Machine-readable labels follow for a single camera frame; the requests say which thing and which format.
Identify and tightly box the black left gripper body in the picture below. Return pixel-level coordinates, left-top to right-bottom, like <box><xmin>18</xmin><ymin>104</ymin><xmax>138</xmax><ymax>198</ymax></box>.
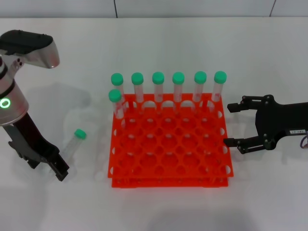
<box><xmin>2</xmin><ymin>113</ymin><xmax>60</xmax><ymax>169</ymax></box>

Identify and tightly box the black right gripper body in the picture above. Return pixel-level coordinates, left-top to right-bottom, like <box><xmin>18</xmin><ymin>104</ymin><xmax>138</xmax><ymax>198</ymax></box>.
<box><xmin>255</xmin><ymin>95</ymin><xmax>308</xmax><ymax>152</ymax></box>

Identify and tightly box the clear test tube green cap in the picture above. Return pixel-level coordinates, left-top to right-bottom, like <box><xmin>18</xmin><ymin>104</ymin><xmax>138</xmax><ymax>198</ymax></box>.
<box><xmin>172</xmin><ymin>71</ymin><xmax>185</xmax><ymax>104</ymax></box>
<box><xmin>192</xmin><ymin>71</ymin><xmax>207</xmax><ymax>104</ymax></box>
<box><xmin>131</xmin><ymin>72</ymin><xmax>144</xmax><ymax>109</ymax></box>
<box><xmin>210</xmin><ymin>71</ymin><xmax>228</xmax><ymax>107</ymax></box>
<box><xmin>49</xmin><ymin>128</ymin><xmax>87</xmax><ymax>175</ymax></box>
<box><xmin>110</xmin><ymin>73</ymin><xmax>126</xmax><ymax>114</ymax></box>
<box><xmin>108</xmin><ymin>89</ymin><xmax>128</xmax><ymax>130</ymax></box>
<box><xmin>152</xmin><ymin>71</ymin><xmax>165</xmax><ymax>106</ymax></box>

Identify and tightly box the orange plastic test tube rack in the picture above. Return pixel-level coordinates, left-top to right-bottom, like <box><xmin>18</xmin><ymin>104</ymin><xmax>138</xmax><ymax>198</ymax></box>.
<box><xmin>107</xmin><ymin>93</ymin><xmax>234</xmax><ymax>188</ymax></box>

